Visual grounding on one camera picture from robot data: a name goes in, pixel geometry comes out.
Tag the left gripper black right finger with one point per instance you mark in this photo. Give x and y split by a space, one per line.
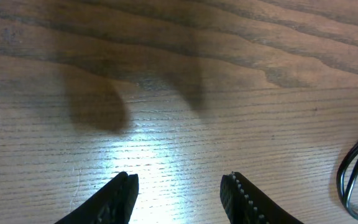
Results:
244 203

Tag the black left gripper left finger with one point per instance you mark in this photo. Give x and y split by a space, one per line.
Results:
112 204

